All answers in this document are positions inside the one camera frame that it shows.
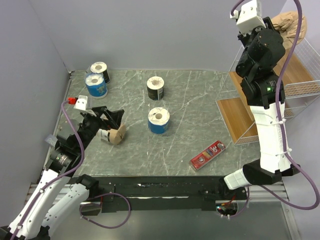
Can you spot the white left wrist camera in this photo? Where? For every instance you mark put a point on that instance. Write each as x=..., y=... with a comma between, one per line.
x=81, y=103

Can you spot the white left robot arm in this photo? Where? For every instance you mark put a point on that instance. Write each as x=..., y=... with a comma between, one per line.
x=40, y=215

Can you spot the white wire wooden shelf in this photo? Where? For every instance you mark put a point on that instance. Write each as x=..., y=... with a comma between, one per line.
x=301, y=82

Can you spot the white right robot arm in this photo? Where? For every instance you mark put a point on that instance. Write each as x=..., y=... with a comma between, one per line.
x=265, y=95

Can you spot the blue roll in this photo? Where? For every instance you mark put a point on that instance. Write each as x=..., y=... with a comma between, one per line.
x=158, y=120
x=96, y=85

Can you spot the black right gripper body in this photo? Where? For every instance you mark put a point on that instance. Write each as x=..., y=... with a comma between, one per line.
x=246, y=40

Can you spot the brown paper roll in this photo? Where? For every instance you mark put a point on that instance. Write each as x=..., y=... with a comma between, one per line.
x=112, y=136
x=287, y=24

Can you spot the black wrapped roll, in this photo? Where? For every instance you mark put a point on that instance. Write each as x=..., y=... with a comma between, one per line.
x=155, y=88
x=100, y=67

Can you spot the black wrapped roll, centre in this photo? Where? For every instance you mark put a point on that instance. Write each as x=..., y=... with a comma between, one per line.
x=155, y=88

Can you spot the red toothpaste box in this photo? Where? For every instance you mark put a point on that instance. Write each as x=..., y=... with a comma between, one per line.
x=207, y=155

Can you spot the black wrapped roll, back left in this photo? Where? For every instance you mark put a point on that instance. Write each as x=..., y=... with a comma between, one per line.
x=100, y=67

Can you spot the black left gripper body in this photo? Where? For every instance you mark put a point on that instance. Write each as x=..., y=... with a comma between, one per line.
x=91, y=124

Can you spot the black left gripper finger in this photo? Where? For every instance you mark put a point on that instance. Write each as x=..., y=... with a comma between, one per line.
x=115, y=117
x=107, y=126

